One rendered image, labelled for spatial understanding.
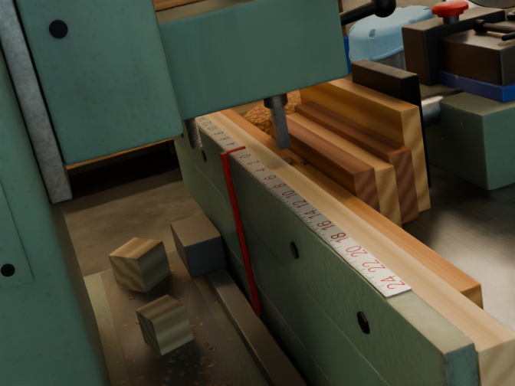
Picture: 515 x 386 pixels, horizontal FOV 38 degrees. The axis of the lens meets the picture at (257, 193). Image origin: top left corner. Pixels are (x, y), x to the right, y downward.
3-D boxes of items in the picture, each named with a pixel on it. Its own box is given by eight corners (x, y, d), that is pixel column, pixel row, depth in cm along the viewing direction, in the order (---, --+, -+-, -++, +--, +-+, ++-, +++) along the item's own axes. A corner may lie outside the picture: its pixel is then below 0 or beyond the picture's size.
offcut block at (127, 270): (142, 269, 78) (134, 237, 77) (172, 273, 76) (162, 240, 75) (117, 288, 75) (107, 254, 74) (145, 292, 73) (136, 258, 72)
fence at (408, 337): (487, 452, 31) (476, 341, 29) (453, 466, 31) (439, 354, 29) (185, 136, 86) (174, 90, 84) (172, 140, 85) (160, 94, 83)
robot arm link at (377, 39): (341, 116, 138) (327, 21, 132) (416, 92, 144) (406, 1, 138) (388, 131, 125) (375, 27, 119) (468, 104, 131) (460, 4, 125)
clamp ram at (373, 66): (499, 166, 58) (490, 53, 55) (414, 193, 56) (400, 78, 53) (439, 140, 66) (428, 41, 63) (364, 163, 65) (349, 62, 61)
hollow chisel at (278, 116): (291, 147, 58) (280, 85, 56) (280, 150, 58) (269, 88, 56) (287, 144, 59) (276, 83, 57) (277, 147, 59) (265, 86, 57)
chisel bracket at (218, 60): (354, 96, 55) (336, -20, 52) (173, 146, 52) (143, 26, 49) (316, 81, 62) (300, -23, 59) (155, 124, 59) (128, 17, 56)
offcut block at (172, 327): (175, 326, 66) (167, 293, 65) (194, 338, 63) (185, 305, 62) (144, 342, 64) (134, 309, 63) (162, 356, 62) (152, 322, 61)
